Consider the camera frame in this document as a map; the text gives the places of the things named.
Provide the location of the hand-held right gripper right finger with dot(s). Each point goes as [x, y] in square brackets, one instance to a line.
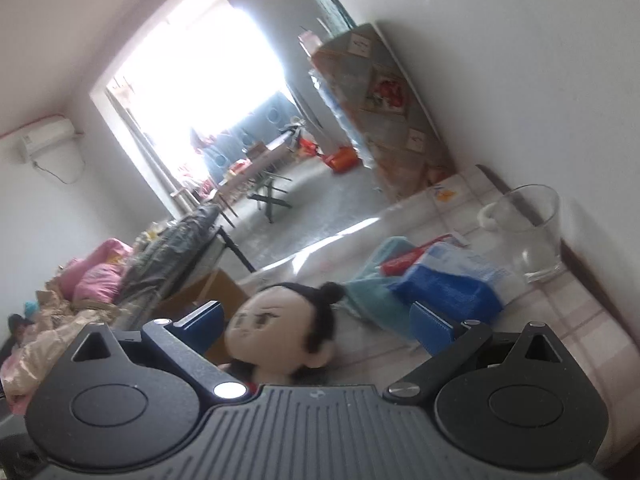
[430, 327]

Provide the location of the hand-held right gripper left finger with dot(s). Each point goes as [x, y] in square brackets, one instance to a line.
[205, 325]

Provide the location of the cardboard box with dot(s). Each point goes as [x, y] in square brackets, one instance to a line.
[220, 290]

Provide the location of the light blue checked towel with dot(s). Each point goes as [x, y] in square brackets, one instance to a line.
[370, 285]

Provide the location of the plush doll with red apron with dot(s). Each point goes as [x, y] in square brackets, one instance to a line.
[280, 330]

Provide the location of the blue plastic packet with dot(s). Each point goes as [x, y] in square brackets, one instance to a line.
[450, 285]

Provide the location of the grey quilted cover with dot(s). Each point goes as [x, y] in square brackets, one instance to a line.
[170, 245]

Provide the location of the pink plastic bag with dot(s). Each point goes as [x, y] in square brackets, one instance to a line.
[100, 270]

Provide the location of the clear glass cup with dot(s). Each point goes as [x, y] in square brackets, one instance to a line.
[540, 255]

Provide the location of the black folding stool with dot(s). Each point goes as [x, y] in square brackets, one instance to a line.
[270, 195]

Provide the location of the beige crumpled cloth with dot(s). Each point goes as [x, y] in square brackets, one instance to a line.
[45, 355]

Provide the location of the white long table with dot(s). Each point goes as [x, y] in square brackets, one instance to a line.
[260, 160]

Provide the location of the red plastic tray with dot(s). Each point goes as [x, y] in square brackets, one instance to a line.
[342, 157]

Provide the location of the blue circle-print curtain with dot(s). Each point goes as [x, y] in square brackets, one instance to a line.
[255, 120]

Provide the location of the floral patterned folded mattress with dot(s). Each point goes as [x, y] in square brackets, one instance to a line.
[385, 120]

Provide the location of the white air conditioner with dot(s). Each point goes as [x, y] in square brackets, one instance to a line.
[45, 137]

